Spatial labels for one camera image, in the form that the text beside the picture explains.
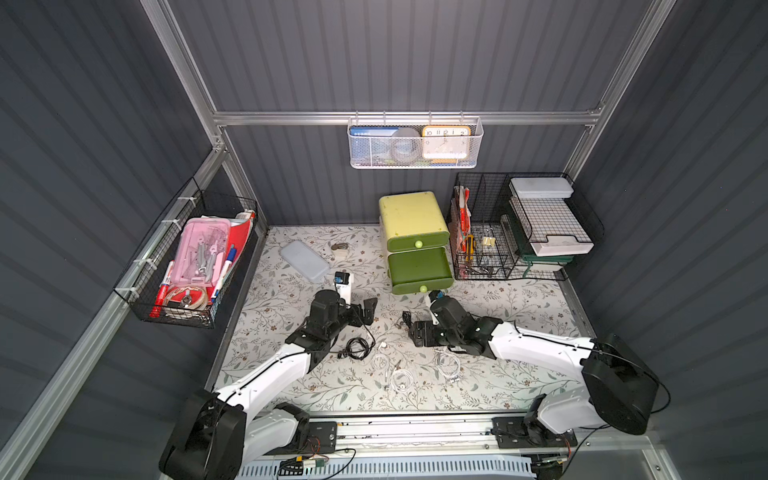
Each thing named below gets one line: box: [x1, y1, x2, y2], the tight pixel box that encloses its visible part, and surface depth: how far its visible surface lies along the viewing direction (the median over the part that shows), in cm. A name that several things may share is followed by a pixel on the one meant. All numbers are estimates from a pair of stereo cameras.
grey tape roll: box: [390, 127, 422, 166], surface depth 90 cm
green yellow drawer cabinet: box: [379, 191, 454, 294], surface depth 96 cm
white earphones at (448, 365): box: [434, 349, 461, 383], surface depth 86 cm
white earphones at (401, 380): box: [391, 369, 413, 392], surface depth 84 cm
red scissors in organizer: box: [459, 186, 471, 253], surface depth 114 cm
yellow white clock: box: [421, 125, 472, 160], surface depth 91 cm
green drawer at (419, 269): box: [387, 246, 454, 295], surface depth 97 cm
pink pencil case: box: [171, 218, 231, 287], surface depth 73 cm
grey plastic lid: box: [280, 240, 330, 281], surface depth 113 cm
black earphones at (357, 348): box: [330, 330, 376, 361], surface depth 90 cm
